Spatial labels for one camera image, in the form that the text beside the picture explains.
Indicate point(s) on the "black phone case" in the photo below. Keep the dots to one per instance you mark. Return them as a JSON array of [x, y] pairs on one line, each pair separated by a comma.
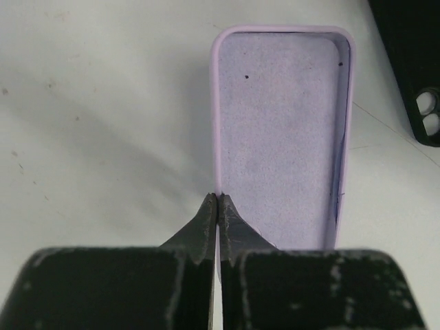
[[409, 31]]

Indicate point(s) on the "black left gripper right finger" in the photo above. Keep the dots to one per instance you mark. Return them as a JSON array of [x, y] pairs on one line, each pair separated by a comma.
[[267, 288]]

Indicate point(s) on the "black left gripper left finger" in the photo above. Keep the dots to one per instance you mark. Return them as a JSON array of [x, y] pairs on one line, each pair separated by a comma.
[[165, 287]]

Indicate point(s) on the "lilac silicone phone case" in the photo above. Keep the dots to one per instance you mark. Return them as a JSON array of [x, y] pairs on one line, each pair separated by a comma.
[[281, 110]]

